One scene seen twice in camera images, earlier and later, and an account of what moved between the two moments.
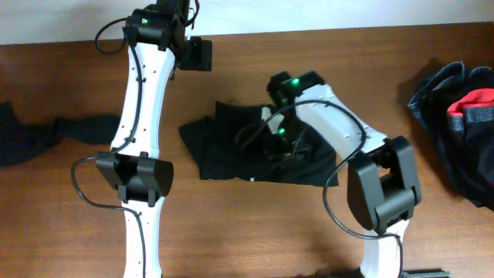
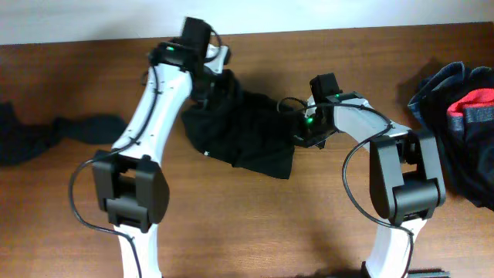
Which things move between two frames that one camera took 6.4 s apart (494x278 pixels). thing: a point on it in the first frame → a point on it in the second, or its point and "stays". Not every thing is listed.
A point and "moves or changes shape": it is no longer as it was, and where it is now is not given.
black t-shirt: (235, 142) moves or changes shape
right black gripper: (284, 157) → (309, 140)
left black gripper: (198, 54) → (204, 91)
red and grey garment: (476, 106) stays
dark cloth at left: (21, 139) stays
